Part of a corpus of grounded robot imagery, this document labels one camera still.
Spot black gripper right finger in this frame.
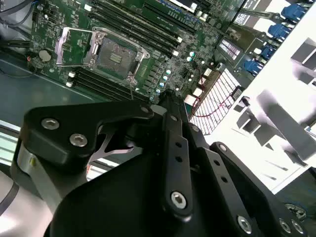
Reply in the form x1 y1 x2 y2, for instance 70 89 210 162
172 94 310 237

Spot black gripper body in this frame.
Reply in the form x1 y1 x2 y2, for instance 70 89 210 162
43 152 233 237

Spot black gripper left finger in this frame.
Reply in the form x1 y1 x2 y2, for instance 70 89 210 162
14 90 195 222

